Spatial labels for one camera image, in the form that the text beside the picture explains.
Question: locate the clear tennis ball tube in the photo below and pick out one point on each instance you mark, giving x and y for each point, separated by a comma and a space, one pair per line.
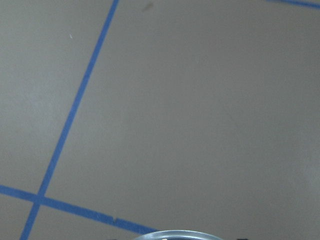
177, 235

